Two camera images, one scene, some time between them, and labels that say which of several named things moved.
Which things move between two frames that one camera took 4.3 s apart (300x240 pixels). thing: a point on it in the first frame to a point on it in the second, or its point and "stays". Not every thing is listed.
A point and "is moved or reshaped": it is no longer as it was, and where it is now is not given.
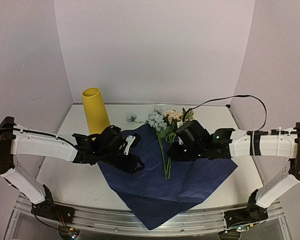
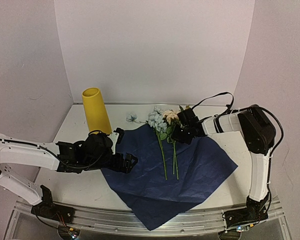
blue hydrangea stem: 156,119 stays
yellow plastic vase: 97,115 stays
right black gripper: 179,153 to 184,131
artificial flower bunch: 166,124 is moved or reshaped
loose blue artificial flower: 131,117 stays
